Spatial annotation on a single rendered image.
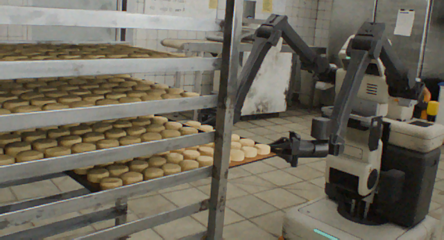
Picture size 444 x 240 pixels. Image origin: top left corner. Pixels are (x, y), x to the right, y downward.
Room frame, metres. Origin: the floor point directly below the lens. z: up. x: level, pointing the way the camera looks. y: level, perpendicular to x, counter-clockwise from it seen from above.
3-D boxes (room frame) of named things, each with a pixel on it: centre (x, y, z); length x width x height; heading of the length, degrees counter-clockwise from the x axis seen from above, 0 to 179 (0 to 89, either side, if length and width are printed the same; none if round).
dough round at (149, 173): (0.99, 0.14, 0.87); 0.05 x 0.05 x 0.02
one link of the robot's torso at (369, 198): (2.01, -0.77, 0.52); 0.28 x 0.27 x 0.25; 45
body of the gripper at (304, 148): (1.32, -0.28, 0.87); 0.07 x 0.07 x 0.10; 15
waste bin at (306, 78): (6.91, -1.56, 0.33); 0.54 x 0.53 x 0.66; 38
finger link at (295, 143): (1.30, -0.21, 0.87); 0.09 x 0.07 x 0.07; 105
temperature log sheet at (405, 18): (5.18, -2.14, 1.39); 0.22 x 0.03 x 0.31; 38
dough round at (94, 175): (0.95, 0.26, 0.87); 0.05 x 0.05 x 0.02
